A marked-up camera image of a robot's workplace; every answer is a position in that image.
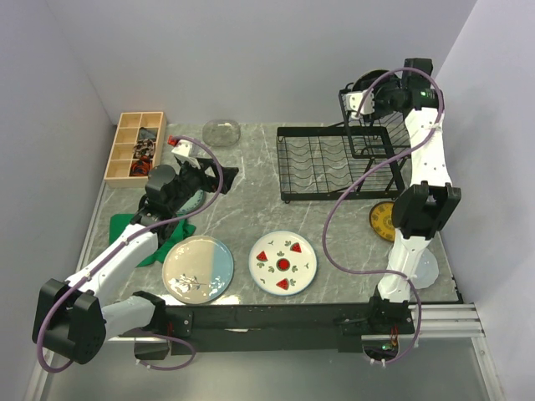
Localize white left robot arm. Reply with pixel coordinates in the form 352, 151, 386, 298
32, 158, 239, 373

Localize watermelon pattern white plate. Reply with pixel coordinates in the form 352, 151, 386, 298
248, 231, 318, 297

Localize yellow patterned glass plate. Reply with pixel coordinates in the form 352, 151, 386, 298
369, 201, 395, 242

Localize pale blue scalloped plate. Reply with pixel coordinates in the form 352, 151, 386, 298
388, 248, 439, 290

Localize beige and blue plate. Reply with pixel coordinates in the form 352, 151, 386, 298
162, 236, 234, 305

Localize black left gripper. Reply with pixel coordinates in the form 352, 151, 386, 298
168, 156, 238, 213

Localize clear glass plate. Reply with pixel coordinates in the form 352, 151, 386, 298
202, 119, 241, 148

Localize light blue patterned plate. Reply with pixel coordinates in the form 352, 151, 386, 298
176, 190, 206, 216

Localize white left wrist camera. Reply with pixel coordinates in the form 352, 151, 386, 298
167, 135, 201, 169

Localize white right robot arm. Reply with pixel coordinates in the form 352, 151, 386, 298
374, 58, 461, 304

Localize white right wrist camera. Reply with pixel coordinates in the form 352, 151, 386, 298
343, 90, 375, 120

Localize black ceramic plate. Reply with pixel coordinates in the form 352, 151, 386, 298
352, 69, 399, 95

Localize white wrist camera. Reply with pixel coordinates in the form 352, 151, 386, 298
167, 135, 201, 169
343, 90, 375, 120

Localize black wire dish rack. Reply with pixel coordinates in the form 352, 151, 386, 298
277, 83, 410, 203

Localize wooden compartment box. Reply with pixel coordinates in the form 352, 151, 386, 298
104, 111, 166, 188

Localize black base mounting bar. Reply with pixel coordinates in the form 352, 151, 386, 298
143, 299, 415, 353

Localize tangled cables in box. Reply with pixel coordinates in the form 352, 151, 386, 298
129, 127, 159, 179

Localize green cloth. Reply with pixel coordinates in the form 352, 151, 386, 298
108, 212, 197, 269

